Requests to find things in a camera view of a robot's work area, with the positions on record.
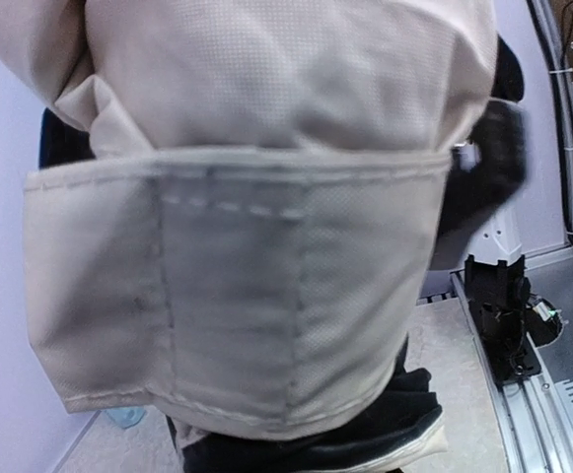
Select light blue mug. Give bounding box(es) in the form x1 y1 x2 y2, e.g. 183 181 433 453
105 406 146 430

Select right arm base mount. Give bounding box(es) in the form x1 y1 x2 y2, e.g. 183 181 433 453
465 255 564 386

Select right aluminium corner post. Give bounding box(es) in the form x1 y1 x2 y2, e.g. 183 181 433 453
527 0 573 247

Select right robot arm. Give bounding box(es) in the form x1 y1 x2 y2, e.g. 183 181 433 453
429 38 528 271

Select beige folding umbrella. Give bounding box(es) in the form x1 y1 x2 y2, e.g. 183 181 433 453
0 1 499 472

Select aluminium front rail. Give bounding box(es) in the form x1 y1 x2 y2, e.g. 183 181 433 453
413 245 573 473

